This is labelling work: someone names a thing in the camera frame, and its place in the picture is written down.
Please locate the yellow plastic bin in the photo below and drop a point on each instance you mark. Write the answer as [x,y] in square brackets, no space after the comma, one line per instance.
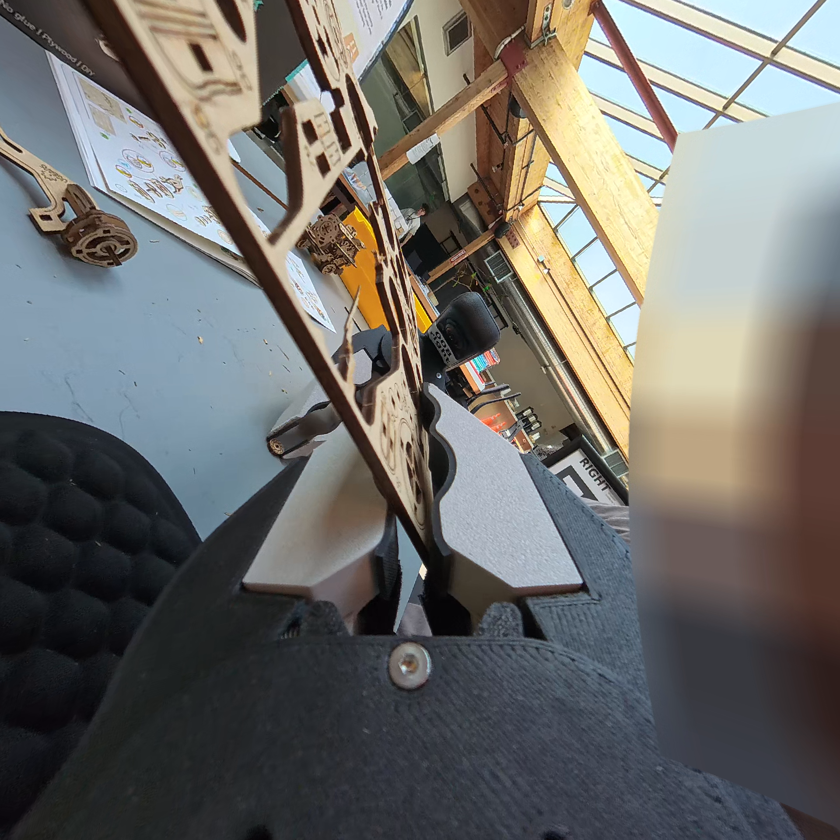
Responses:
[361,289]

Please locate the wooden spindle model assembly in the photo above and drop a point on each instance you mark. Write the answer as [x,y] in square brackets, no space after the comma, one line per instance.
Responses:
[92,233]

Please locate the dark teal model kit box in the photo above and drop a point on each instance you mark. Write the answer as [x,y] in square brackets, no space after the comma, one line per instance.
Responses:
[39,26]

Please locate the white instruction poster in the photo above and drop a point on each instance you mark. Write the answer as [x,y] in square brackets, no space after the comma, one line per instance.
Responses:
[380,26]

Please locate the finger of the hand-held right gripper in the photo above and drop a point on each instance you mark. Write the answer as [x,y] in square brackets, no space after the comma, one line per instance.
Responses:
[305,403]
[315,439]

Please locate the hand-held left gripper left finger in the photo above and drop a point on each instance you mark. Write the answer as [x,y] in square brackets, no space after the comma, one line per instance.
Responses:
[315,531]

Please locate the small wooden spiral disc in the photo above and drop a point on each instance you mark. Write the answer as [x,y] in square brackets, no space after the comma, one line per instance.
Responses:
[276,446]

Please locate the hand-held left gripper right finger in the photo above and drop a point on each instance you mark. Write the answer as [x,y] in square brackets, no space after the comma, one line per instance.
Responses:
[505,525]

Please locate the laser-cut wooden parts sheet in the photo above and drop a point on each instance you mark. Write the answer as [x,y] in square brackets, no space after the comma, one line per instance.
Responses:
[151,39]

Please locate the small wooden vehicle model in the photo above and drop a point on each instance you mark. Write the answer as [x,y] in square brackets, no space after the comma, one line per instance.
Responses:
[331,243]

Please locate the white instruction booklet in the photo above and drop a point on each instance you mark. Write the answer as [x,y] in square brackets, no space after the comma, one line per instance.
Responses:
[131,151]

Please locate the framed right marker sign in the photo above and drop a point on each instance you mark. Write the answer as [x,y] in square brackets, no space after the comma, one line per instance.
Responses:
[590,476]

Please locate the black textured wrist rest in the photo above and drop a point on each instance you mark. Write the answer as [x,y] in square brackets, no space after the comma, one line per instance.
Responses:
[79,558]

